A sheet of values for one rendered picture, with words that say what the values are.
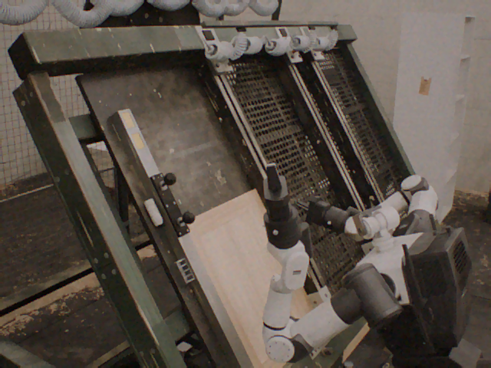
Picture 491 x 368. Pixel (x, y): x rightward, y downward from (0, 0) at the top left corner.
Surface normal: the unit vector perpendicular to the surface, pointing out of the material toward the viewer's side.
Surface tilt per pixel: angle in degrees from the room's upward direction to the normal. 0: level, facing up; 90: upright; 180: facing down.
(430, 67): 90
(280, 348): 90
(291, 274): 95
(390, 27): 90
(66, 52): 57
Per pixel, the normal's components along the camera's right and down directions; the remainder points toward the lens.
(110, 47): 0.71, -0.36
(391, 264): -0.60, -0.55
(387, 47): -0.54, 0.25
